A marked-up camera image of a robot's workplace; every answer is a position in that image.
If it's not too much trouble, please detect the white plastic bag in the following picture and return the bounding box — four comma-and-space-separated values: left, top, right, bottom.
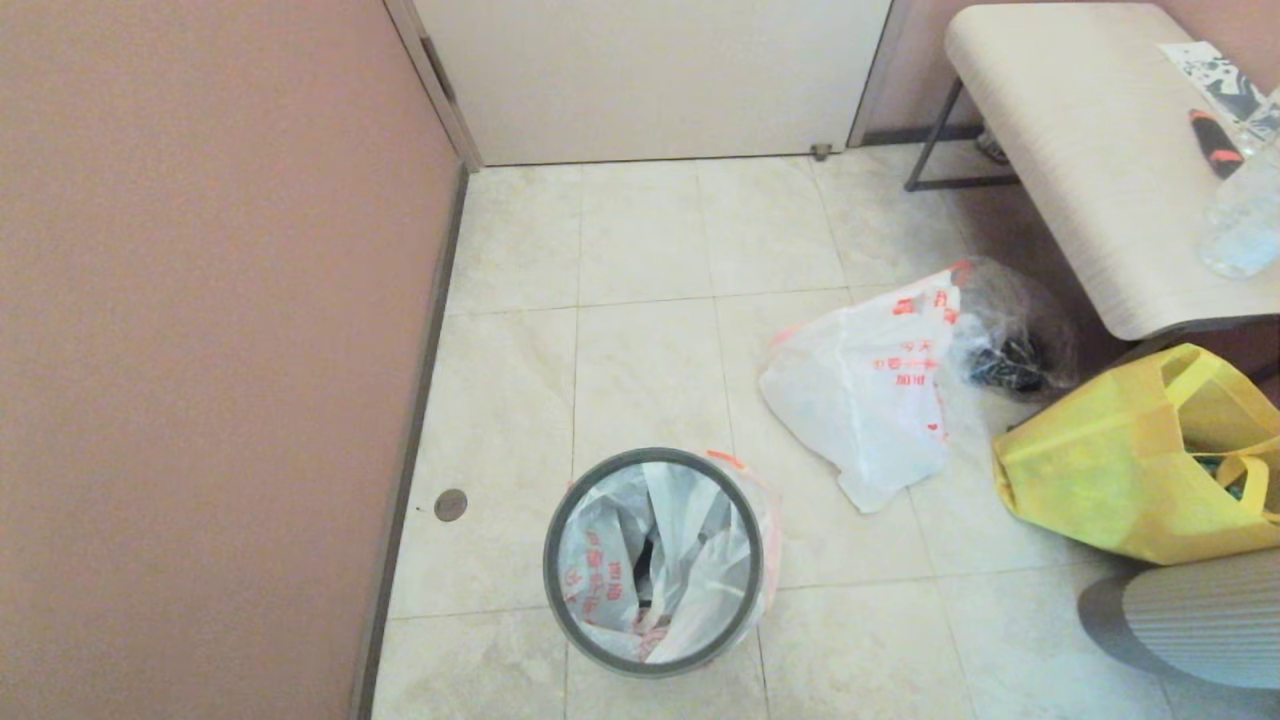
555, 450, 783, 666

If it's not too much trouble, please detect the used trash bag red print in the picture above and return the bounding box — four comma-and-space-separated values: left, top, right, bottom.
758, 262, 973, 515

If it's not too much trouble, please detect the grey bin ring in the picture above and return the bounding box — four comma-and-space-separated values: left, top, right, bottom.
543, 447, 766, 678

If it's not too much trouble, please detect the grey ribbed robot base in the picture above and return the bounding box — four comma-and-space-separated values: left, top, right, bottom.
1078, 550, 1280, 693

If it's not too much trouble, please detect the clear bag with dark items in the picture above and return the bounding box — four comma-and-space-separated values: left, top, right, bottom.
945, 256, 1079, 401

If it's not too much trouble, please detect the yellow tote bag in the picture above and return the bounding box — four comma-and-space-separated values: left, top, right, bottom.
992, 344, 1280, 567

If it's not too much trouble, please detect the white door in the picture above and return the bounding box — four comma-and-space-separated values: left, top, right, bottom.
413, 0, 894, 166

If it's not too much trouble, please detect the light wood-grain bench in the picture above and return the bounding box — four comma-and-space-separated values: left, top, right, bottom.
945, 3, 1280, 343

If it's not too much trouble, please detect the black orange tool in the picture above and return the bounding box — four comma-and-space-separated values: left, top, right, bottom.
1190, 110, 1247, 181

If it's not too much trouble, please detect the clear plastic bottle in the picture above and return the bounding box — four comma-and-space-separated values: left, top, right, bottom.
1200, 140, 1280, 281

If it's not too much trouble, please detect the black white printed paper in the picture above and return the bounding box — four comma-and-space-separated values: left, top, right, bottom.
1160, 42, 1280, 129

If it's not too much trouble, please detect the dark wall baseboard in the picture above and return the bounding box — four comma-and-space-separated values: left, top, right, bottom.
350, 165, 471, 720
862, 123, 986, 147

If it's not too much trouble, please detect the black metal bench frame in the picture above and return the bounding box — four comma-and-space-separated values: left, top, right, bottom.
905, 78, 1021, 192

